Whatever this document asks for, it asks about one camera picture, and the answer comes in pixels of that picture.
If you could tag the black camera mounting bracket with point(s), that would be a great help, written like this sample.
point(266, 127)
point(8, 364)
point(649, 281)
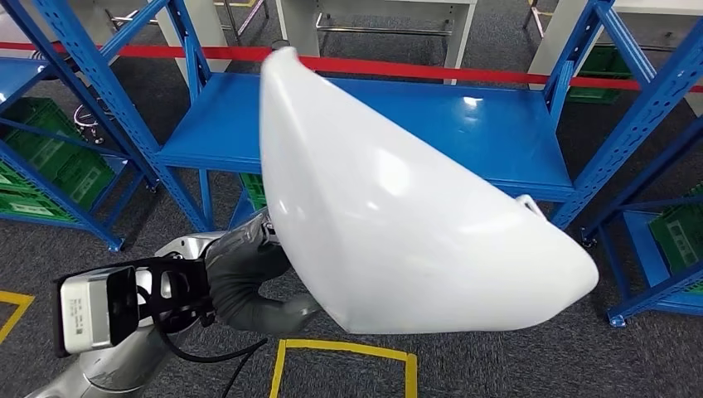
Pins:
point(195, 285)

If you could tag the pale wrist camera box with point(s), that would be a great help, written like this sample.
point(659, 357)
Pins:
point(88, 313)

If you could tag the green plastic crate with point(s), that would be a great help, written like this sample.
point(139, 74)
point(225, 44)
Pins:
point(604, 63)
point(71, 176)
point(22, 209)
point(254, 189)
point(681, 236)

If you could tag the yellow floor tape square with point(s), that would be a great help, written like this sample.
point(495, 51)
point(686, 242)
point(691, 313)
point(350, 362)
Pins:
point(16, 299)
point(340, 345)

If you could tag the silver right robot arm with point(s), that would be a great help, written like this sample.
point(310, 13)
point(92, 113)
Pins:
point(121, 368)

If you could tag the white desk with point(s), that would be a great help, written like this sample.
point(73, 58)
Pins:
point(541, 49)
point(219, 27)
point(461, 33)

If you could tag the white plastic shell part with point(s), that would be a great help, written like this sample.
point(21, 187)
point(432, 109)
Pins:
point(384, 219)

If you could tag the black barrier belt post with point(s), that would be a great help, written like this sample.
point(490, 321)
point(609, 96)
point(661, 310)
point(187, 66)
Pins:
point(279, 44)

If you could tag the red barrier belt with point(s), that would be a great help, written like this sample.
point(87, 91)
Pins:
point(439, 70)
point(143, 52)

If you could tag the black stool chrome base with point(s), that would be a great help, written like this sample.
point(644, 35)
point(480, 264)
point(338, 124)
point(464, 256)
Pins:
point(90, 123)

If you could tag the blue metal shelf rack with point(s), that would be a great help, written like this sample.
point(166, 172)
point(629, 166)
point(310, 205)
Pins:
point(467, 132)
point(22, 77)
point(642, 258)

